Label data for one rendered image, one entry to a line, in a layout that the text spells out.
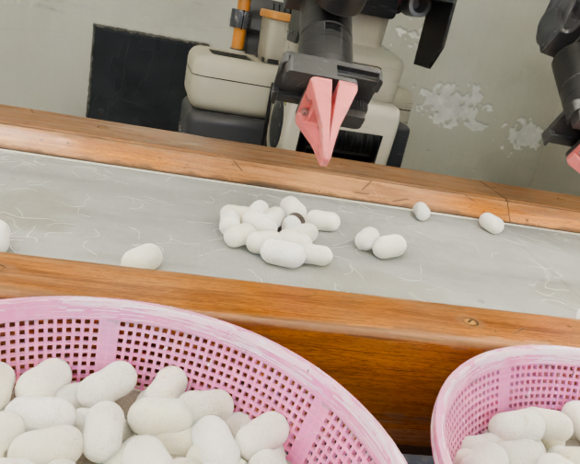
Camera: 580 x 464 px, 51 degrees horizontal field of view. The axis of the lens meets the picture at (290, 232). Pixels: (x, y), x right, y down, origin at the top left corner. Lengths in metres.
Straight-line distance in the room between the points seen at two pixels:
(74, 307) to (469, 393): 0.23
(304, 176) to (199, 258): 0.27
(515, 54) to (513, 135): 0.37
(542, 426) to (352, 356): 0.12
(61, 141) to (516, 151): 2.60
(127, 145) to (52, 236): 0.24
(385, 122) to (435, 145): 1.72
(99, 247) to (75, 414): 0.20
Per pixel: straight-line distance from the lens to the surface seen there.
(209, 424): 0.31
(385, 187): 0.75
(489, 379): 0.39
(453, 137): 2.92
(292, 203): 0.60
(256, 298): 0.38
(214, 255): 0.50
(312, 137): 0.60
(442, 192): 0.78
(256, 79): 1.41
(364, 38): 1.21
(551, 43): 0.82
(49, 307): 0.35
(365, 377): 0.39
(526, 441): 0.37
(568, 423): 0.41
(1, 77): 2.62
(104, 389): 0.33
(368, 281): 0.51
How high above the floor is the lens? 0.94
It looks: 20 degrees down
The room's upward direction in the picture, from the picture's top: 12 degrees clockwise
